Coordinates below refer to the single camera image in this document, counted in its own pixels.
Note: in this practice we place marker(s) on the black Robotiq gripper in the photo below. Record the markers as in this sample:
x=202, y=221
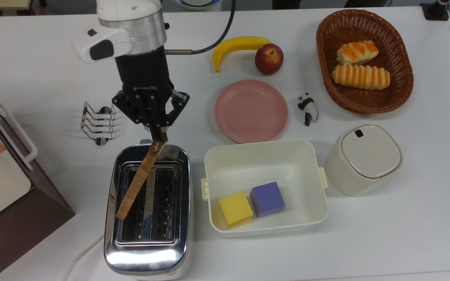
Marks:
x=145, y=76

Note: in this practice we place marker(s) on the brown-crust bread slice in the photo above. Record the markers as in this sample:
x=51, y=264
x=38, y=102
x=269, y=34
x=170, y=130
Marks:
x=139, y=183

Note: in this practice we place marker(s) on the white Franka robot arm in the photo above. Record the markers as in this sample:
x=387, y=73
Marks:
x=131, y=23

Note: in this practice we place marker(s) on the chrome and cream toaster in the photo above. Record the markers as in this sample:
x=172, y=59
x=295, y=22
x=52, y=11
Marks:
x=147, y=257

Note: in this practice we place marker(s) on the long striped bread roll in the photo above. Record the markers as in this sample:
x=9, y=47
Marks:
x=359, y=77

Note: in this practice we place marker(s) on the pink plastic plate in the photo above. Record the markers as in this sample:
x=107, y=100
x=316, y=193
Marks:
x=250, y=111

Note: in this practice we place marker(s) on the yellow banana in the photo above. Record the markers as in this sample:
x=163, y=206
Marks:
x=240, y=43

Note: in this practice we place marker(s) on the red apple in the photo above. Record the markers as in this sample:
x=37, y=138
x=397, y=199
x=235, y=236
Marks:
x=268, y=60

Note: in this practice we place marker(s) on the white plastic storage bin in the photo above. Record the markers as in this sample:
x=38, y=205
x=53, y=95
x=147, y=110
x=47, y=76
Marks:
x=264, y=164

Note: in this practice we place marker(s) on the yellow foam cube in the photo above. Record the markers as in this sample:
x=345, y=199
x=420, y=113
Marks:
x=236, y=208

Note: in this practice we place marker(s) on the purple foam cube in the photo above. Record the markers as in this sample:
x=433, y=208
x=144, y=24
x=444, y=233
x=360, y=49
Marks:
x=267, y=199

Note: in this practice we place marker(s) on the panda figurine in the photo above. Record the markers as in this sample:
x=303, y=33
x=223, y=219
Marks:
x=309, y=109

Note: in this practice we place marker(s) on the short orange-glazed pastry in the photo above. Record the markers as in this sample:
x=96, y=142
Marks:
x=358, y=52

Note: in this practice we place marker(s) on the cream lidded trash can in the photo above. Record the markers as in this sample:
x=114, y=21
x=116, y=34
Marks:
x=369, y=152

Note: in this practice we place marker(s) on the brown wicker basket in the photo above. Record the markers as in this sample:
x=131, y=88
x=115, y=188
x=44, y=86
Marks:
x=400, y=78

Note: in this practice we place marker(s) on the black stand base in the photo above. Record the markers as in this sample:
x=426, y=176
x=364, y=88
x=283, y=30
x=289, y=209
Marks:
x=434, y=13

